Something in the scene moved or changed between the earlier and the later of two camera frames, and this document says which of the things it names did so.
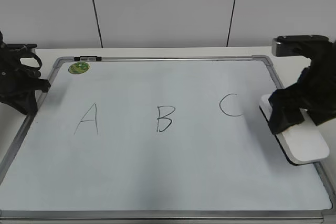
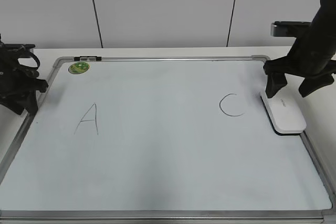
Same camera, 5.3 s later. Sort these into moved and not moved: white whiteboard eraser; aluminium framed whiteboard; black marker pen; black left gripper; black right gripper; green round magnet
Moved: white whiteboard eraser; black right gripper
Not moved: black left gripper; green round magnet; black marker pen; aluminium framed whiteboard
